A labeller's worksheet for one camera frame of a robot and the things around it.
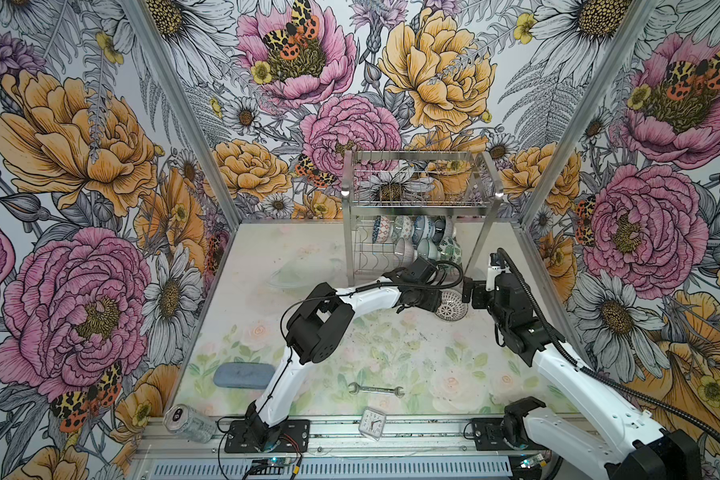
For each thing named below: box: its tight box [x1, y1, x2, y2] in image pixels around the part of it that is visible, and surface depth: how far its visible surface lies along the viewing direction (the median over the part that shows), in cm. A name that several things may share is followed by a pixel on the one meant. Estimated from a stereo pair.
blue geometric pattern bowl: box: [372, 215, 391, 244], surface depth 107 cm
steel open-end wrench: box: [348, 382, 405, 398], surface depth 83 cm
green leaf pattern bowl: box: [437, 236, 462, 267], surface depth 107 cm
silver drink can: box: [163, 403, 218, 443], surface depth 67 cm
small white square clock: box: [358, 407, 386, 442], surface depth 76 cm
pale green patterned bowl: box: [392, 215, 414, 241], surface depth 107 cm
